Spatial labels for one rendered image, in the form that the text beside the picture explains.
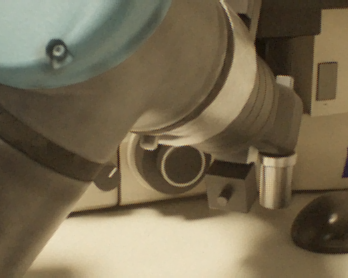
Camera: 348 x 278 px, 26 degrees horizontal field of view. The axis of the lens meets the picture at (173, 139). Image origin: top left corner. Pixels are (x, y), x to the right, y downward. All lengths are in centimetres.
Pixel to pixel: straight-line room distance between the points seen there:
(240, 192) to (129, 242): 12
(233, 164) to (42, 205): 24
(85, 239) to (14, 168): 31
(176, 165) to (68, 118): 32
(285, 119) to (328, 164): 19
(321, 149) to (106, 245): 23
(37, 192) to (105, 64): 7
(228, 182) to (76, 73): 26
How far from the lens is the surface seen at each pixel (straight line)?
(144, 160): 64
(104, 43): 30
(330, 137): 73
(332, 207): 62
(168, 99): 36
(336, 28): 73
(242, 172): 54
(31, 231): 34
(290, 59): 63
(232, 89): 41
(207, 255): 60
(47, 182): 33
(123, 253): 60
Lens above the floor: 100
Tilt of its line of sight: 16 degrees down
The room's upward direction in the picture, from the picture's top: straight up
